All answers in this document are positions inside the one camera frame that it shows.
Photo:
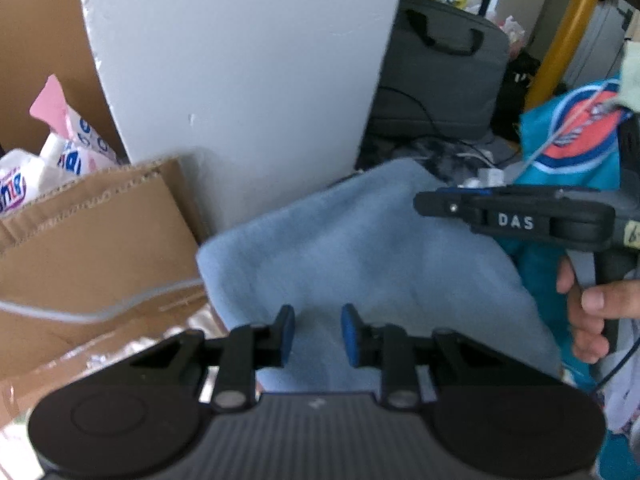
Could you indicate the folded cardboard sheet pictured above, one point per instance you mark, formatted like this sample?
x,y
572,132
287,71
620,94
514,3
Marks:
x,y
75,240

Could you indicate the yellow pole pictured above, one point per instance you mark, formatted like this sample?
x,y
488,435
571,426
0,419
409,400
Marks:
x,y
565,35

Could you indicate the tall cardboard panel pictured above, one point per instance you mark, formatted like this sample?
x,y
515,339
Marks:
x,y
50,50

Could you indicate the pink bag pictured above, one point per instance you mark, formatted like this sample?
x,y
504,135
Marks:
x,y
70,130

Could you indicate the green cloth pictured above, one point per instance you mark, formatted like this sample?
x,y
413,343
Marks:
x,y
631,75

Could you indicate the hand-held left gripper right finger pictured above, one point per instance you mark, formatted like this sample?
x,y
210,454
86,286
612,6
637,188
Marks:
x,y
350,336

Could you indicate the dark patterned cloth pile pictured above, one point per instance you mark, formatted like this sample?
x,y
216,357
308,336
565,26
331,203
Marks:
x,y
435,155

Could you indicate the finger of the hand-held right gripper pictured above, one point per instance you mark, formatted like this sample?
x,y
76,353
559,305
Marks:
x,y
440,204

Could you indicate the white power adapter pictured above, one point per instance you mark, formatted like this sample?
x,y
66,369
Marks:
x,y
489,177

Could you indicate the person's right hand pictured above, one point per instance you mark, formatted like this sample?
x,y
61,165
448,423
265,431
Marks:
x,y
590,320

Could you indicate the light blue denim pants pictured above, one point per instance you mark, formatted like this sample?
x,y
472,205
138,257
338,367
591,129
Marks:
x,y
375,260

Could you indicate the tissue pack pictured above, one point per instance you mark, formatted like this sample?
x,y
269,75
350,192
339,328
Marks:
x,y
20,180

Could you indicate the white printed cloth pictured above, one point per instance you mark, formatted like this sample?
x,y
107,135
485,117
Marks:
x,y
622,385

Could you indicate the teal printed blanket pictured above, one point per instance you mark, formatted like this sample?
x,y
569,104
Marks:
x,y
575,150

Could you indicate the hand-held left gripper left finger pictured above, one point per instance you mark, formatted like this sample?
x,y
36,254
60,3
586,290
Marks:
x,y
286,334

